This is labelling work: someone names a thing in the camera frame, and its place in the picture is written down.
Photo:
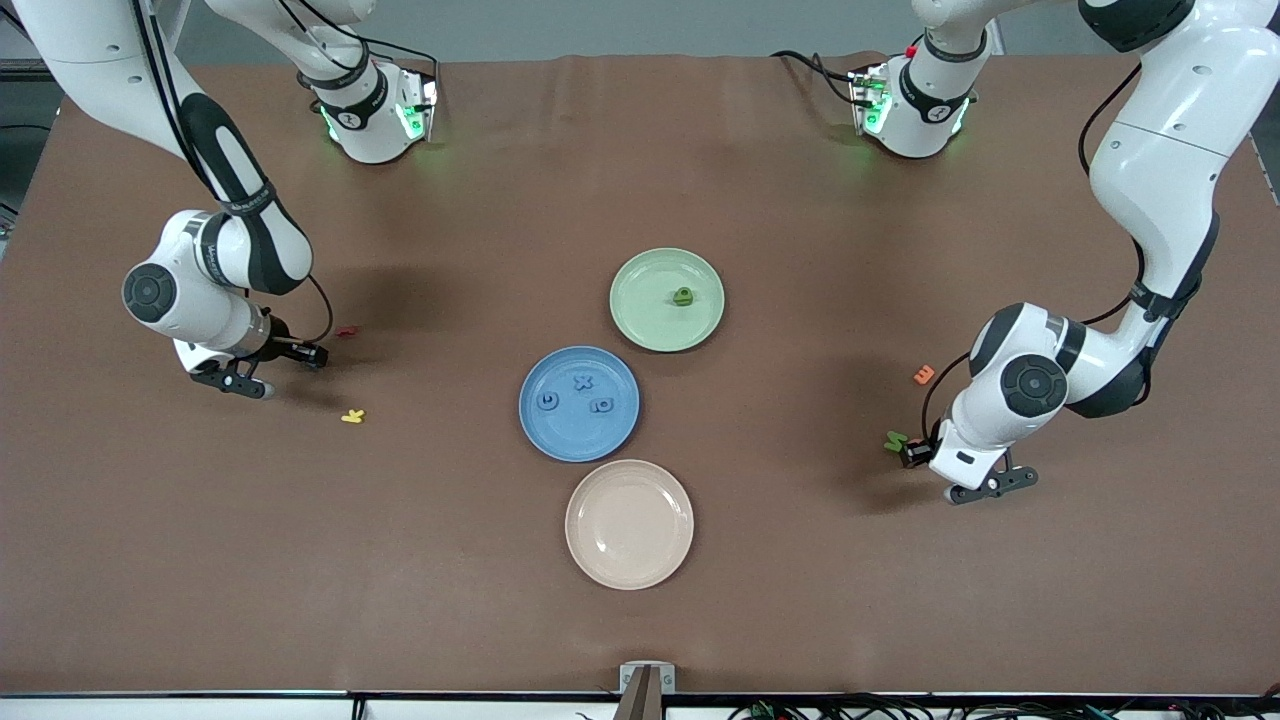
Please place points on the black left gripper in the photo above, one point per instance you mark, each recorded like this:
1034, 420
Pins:
917, 454

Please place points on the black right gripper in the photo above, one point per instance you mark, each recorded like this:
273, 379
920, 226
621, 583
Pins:
289, 347

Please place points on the green foam letter N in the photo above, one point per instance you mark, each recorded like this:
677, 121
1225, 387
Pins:
893, 441

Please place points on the blue foam letter G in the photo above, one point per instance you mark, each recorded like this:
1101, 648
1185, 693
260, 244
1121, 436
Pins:
541, 401

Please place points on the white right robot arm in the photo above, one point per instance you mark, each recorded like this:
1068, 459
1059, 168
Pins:
90, 60

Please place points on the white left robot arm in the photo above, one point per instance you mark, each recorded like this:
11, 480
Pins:
1160, 180

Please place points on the orange foam letter E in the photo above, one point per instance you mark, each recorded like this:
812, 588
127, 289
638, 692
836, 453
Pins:
924, 376

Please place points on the brown table cover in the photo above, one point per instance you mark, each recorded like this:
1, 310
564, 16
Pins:
200, 560

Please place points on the blue plate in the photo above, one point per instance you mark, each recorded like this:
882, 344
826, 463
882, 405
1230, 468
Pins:
579, 435

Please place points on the beige plate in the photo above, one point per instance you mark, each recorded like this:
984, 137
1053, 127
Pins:
629, 524

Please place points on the green plate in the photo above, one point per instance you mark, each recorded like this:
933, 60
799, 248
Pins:
640, 300

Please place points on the grey metal bracket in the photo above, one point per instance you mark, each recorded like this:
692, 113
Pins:
628, 680

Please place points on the aluminium frame profile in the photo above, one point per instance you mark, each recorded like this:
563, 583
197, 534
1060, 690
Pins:
20, 70

